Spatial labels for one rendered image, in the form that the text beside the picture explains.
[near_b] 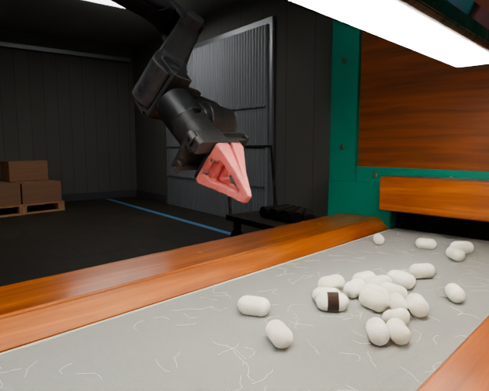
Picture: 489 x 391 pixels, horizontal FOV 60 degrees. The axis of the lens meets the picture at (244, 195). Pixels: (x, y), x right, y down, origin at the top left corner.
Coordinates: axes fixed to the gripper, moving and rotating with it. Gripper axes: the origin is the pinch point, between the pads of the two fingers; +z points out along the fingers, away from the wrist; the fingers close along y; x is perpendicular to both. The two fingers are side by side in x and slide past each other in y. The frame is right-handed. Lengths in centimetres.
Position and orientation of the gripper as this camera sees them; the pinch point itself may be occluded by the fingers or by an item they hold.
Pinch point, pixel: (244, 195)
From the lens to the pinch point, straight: 54.2
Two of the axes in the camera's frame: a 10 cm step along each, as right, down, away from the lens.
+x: -4.6, 7.1, 5.4
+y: 7.0, -0.8, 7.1
